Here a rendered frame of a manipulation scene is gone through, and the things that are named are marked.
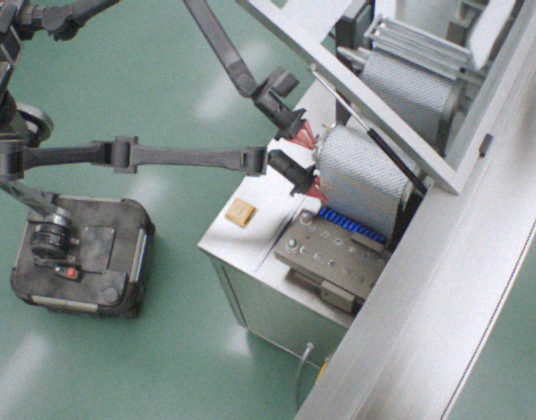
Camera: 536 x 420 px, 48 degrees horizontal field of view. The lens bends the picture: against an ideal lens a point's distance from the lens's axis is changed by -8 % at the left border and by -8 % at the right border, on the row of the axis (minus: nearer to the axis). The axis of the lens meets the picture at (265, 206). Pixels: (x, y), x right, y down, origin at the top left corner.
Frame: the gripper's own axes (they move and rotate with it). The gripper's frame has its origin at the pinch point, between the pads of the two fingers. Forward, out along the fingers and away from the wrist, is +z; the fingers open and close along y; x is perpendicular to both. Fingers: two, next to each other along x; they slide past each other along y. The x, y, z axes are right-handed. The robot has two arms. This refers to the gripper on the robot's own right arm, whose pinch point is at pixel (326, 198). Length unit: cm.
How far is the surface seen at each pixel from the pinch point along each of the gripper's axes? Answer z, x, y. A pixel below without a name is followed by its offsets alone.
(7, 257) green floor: -76, -168, 58
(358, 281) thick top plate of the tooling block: 19.0, 6.4, 16.2
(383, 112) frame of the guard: -19, 72, 13
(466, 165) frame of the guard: 1, 70, 8
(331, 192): -1.3, 6.0, 0.3
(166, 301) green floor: -2, -125, 32
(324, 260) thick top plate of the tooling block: 9.0, 0.9, 15.4
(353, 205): 5.3, 8.5, 0.3
